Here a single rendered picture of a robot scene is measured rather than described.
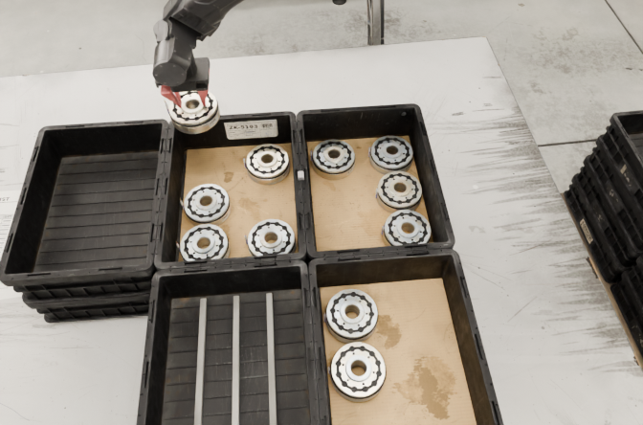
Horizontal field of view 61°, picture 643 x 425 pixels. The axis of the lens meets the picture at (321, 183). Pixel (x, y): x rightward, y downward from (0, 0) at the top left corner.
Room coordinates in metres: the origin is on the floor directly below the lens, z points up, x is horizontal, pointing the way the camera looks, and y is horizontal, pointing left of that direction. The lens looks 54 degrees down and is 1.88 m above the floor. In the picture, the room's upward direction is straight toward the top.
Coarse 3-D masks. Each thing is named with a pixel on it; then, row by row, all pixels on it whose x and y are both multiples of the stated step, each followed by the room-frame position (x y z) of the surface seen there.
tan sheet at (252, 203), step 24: (288, 144) 0.88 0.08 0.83; (192, 168) 0.80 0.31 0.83; (216, 168) 0.80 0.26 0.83; (240, 168) 0.80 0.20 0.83; (240, 192) 0.73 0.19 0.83; (264, 192) 0.73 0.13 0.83; (288, 192) 0.73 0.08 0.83; (240, 216) 0.66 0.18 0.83; (264, 216) 0.66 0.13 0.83; (288, 216) 0.66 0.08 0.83; (240, 240) 0.60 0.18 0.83
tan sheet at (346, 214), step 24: (312, 144) 0.88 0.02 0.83; (360, 144) 0.88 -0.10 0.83; (312, 168) 0.80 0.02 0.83; (360, 168) 0.80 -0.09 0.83; (312, 192) 0.73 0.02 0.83; (336, 192) 0.73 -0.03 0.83; (360, 192) 0.73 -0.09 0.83; (336, 216) 0.66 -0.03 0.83; (360, 216) 0.66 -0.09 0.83; (384, 216) 0.66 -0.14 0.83; (336, 240) 0.60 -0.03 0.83; (360, 240) 0.60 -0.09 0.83; (432, 240) 0.60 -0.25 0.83
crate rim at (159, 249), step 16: (272, 112) 0.89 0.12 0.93; (288, 112) 0.89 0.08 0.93; (160, 208) 0.62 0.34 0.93; (160, 224) 0.58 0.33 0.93; (160, 240) 0.55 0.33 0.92; (304, 240) 0.54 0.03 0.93; (160, 256) 0.51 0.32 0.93; (256, 256) 0.51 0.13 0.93; (272, 256) 0.51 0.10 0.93; (288, 256) 0.51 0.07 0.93; (304, 256) 0.51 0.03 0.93
